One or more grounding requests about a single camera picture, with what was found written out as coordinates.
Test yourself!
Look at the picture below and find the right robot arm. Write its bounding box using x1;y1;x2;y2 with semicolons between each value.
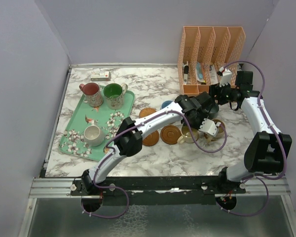
209;69;292;193

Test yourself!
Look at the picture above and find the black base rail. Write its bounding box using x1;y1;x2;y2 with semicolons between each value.
71;170;245;206

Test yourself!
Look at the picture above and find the peach plastic file organizer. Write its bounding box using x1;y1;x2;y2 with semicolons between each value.
177;26;246;96

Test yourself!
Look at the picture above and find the yellow mug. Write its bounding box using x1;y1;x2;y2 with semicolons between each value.
177;126;199;144

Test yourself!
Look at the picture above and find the white cream mug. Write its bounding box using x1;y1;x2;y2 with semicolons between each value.
83;125;105;146

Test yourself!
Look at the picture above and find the small white red box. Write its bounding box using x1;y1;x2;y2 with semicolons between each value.
90;71;111;81

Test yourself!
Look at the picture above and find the black grey marker pen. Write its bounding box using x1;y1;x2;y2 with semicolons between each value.
183;64;189;85

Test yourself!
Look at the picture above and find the brown ringed wooden coaster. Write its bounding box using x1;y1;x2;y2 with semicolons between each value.
143;130;159;147

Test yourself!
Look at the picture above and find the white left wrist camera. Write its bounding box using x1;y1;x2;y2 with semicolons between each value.
199;118;218;137

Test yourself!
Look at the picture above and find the red floral mug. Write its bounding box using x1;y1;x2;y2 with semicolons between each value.
79;82;103;107

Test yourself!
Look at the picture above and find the white blue packet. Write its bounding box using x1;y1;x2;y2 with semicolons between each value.
195;62;206;84

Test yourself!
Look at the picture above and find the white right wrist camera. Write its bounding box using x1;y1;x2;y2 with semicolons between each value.
217;67;232;87

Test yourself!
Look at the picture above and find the green serving tray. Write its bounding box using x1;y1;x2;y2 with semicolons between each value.
59;91;135;161

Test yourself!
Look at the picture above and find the tan mug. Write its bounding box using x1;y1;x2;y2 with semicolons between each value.
203;119;225;143

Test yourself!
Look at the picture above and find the green floral mug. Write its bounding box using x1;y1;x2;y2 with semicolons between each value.
103;83;128;110

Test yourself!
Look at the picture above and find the blue mug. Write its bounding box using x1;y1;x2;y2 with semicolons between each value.
160;100;173;110

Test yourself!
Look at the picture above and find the grey mug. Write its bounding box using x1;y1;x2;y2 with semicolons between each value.
207;103;219;119

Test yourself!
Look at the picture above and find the woven rattan coaster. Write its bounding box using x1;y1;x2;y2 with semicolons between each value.
139;108;156;118

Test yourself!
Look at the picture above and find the white printed packet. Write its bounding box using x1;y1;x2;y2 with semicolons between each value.
209;64;218;84

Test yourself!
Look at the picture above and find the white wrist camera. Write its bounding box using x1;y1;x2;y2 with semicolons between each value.
217;67;232;87
199;118;218;137

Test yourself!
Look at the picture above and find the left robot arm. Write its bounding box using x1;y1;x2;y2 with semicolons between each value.
81;92;214;195

